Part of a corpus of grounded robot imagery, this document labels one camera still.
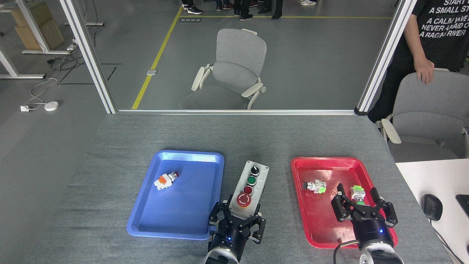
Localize person in black sneakers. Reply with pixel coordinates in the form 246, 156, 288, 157
182, 0, 203, 15

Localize black computer mouse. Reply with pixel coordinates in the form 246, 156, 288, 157
421, 193, 444, 221

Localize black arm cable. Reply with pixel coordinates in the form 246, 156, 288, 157
332, 239, 362, 264

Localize silver aluminium post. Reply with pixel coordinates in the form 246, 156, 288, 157
59, 0, 118, 114
354, 0, 418, 116

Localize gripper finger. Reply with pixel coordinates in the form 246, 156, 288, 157
369, 187, 399, 227
330, 183, 362, 223
208, 194, 237, 235
237, 203, 267, 245

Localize white floor cable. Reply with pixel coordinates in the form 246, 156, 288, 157
27, 76, 59, 109

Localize green push button switch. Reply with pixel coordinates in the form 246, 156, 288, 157
350, 185, 366, 206

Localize white desk leg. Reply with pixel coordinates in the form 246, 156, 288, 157
0, 48, 45, 80

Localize grey office chair, folded armrests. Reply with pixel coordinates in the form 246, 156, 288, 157
178, 28, 267, 110

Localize person in printed shirt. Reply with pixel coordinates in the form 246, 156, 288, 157
367, 0, 469, 124

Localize red push button, orange block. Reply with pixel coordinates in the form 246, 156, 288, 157
153, 170, 180, 191

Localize black keyboard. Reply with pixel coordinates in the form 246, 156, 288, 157
455, 194, 469, 217

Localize red plastic tray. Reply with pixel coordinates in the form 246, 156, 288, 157
291, 157, 399, 249

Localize black push button, green block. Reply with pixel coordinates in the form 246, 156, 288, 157
302, 179, 327, 195

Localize person's right hand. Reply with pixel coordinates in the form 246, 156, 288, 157
414, 58, 435, 84

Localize blue plastic tray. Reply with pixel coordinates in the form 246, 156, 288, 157
127, 150, 225, 241

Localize large cardboard box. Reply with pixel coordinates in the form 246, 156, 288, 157
14, 18, 65, 51

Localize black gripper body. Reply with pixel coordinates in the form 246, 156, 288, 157
210, 224, 252, 258
351, 216, 395, 247

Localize white desk frame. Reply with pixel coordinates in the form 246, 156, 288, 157
14, 0, 74, 55

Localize grey four-button control box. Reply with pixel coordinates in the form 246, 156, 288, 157
228, 160, 270, 221

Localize person in black trousers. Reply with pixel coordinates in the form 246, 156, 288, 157
257, 0, 284, 20
233, 0, 254, 22

